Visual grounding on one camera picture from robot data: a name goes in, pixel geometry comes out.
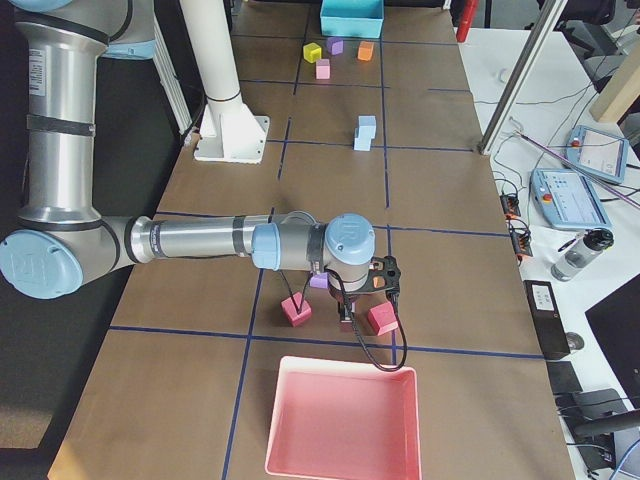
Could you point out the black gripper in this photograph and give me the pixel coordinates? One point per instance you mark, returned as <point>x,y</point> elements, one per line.
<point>348,299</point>

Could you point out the light blue block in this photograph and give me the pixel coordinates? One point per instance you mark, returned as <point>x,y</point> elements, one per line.
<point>362,140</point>
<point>367,126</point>

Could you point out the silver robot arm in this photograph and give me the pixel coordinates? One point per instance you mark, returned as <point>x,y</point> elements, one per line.
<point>136,153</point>

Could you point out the purple foam block right side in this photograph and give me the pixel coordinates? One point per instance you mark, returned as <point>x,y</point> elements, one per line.
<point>319,281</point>

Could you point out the purple foam block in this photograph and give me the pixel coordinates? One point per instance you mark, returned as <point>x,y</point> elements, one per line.
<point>319,281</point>
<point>335,45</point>

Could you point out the red foam block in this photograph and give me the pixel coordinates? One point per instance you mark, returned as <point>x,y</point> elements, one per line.
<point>382,318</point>

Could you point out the magenta foam block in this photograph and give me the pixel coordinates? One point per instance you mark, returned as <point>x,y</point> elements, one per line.
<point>296,309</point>

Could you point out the pink plastic tray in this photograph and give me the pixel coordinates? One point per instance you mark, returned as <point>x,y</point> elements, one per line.
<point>344,420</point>

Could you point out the black power adapter box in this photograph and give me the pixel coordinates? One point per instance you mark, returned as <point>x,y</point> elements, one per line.
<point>546,319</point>

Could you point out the pink foam block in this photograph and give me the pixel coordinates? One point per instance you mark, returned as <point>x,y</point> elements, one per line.
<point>323,69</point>

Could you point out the near teach pendant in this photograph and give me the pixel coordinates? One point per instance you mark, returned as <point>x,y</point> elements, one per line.
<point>567,200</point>

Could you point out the teach pendant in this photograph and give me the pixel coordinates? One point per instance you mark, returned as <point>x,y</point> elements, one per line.
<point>599,153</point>
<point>567,200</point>

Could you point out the orange foam block left side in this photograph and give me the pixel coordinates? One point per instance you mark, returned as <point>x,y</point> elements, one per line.
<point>365,51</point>

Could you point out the yellow foam block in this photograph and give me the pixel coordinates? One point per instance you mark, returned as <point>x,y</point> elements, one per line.
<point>312,52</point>

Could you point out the purple foam block left side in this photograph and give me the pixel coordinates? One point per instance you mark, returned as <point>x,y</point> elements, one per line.
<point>335,45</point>

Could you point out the clear water bottle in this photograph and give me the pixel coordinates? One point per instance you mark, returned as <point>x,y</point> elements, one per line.
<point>581,252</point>

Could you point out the black monitor corner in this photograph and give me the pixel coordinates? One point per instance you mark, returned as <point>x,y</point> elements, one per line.
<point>614,321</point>

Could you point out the teal plastic bin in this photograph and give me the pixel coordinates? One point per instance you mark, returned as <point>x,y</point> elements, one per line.
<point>352,18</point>

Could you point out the red fire extinguisher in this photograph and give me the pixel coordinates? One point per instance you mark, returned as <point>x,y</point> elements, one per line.
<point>466,20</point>

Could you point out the far teach pendant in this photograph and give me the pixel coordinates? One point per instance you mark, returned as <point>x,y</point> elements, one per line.
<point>599,153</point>

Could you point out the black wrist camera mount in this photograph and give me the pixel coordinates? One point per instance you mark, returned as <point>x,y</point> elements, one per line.
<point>383,276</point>

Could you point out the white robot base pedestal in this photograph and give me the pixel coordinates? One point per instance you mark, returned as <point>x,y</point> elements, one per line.
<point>229,131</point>

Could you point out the aluminium frame post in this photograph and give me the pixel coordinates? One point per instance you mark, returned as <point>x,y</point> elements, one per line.
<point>543,27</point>

